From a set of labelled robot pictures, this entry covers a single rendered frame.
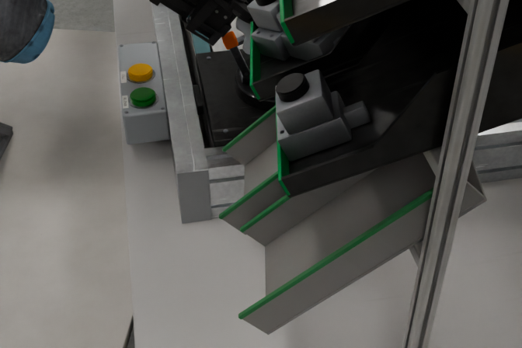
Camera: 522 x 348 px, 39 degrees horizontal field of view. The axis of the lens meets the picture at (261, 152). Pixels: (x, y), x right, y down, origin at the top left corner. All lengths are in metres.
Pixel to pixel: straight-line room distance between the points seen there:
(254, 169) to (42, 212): 0.36
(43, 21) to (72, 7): 2.23
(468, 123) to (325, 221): 0.28
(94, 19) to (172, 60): 2.11
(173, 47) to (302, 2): 0.72
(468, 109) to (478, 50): 0.05
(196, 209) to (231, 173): 0.08
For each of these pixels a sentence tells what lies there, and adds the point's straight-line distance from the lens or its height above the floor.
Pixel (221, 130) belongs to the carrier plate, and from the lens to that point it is 1.10.
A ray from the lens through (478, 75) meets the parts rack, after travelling 0.59.
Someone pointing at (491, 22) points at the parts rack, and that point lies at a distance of 0.56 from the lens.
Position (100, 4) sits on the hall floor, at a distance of 3.51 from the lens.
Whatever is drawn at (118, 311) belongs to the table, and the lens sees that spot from 1.03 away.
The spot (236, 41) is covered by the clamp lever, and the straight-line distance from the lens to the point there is 1.12.
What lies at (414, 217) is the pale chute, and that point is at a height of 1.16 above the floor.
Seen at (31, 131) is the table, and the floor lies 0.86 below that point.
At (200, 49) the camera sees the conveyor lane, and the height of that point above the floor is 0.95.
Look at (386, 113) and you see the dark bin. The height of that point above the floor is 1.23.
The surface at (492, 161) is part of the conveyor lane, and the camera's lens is 1.20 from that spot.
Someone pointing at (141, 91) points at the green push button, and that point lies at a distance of 1.19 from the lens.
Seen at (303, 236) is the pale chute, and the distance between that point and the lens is 0.86.
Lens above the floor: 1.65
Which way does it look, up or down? 40 degrees down
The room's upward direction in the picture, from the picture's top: straight up
